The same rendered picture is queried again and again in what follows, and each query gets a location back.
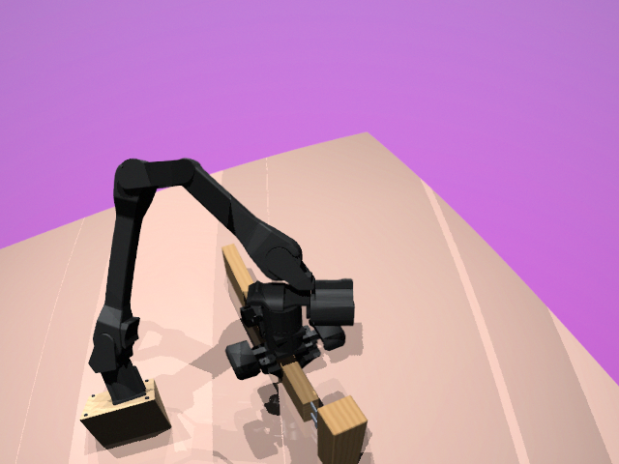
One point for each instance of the brown wooden post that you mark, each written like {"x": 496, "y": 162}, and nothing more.
{"x": 341, "y": 428}

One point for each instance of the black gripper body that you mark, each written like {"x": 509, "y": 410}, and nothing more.
{"x": 245, "y": 361}

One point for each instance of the brown wooden rail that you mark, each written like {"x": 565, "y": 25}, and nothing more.
{"x": 293, "y": 378}

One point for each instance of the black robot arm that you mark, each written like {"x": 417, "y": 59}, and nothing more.
{"x": 279, "y": 257}

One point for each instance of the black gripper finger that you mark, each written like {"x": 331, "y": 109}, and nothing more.
{"x": 271, "y": 370}
{"x": 305, "y": 358}

